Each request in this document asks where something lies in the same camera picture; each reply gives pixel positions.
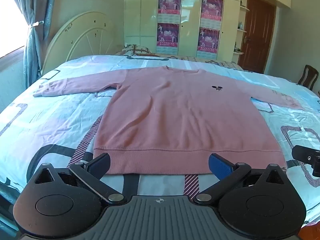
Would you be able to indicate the cream glossy wardrobe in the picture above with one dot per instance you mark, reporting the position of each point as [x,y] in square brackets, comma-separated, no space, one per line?
[190,17]

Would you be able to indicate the patterned blue pink bedsheet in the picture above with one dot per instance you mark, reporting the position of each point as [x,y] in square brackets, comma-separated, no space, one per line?
[50,120]

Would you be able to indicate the pink wall poster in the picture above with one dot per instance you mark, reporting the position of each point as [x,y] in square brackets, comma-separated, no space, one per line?
[208,42]
[169,5]
[168,37]
[212,11]

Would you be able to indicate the dark wooden chair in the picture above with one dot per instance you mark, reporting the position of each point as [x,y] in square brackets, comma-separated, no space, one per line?
[308,76]

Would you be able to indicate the curtain tieback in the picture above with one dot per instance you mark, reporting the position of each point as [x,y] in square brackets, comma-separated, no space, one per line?
[36,24]

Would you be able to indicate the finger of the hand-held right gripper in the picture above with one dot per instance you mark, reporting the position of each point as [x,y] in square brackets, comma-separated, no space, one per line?
[306,157]

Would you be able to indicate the pink knit sweater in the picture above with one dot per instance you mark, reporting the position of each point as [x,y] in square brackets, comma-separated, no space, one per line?
[180,115]

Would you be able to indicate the patterned pillow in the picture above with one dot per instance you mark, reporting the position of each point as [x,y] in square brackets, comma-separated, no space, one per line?
[136,49]

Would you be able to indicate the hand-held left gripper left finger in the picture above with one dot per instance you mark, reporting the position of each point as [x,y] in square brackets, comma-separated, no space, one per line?
[100,163]

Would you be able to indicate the blue curtain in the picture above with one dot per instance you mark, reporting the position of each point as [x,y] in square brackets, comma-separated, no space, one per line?
[35,42]

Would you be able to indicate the white corner shelf unit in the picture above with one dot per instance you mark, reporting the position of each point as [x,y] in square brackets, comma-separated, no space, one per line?
[242,30]

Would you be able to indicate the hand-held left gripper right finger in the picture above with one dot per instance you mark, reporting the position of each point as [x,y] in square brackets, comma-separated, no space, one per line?
[220,165]

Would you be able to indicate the white arched headboard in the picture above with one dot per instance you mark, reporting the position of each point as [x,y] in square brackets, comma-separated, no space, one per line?
[82,37]

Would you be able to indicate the window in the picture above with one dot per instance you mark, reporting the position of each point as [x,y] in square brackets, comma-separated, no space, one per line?
[10,25]

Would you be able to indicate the brown wooden door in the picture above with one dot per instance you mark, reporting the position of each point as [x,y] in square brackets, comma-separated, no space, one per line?
[256,35]

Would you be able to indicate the floral quilt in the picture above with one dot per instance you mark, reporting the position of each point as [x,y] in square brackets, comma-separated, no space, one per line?
[220,62]

